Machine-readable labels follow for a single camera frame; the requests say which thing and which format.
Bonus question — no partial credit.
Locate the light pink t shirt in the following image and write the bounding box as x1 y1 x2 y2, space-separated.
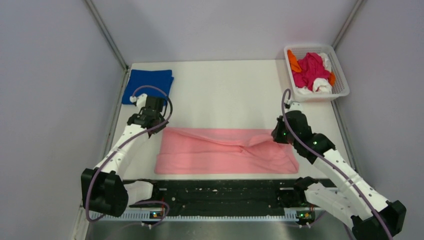
154 127 299 175

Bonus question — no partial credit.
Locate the orange cloth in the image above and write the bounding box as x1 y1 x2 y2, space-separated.
287 49 302 73

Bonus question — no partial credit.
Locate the magenta t shirt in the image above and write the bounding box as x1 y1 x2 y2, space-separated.
291 52 332 91

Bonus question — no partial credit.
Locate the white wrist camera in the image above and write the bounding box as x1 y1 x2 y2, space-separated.
284 100 304 113
129 93 148 109

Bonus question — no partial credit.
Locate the white plastic basket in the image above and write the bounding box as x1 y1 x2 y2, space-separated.
284 43 350 102

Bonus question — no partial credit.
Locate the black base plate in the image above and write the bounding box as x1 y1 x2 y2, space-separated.
128 178 342 220

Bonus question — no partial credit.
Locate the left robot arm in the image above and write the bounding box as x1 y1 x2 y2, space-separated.
80 93 172 218

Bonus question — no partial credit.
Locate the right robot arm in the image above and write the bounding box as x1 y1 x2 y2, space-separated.
271 110 407 240

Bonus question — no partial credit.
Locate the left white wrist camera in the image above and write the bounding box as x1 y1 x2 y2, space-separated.
129 93 148 109

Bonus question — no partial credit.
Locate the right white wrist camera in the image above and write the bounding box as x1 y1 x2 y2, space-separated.
284 100 304 113

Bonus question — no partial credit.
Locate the white slotted cable duct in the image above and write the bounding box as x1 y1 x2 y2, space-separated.
101 208 316 223

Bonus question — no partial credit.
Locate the folded blue t shirt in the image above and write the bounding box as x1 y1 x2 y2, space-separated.
121 69 174 105

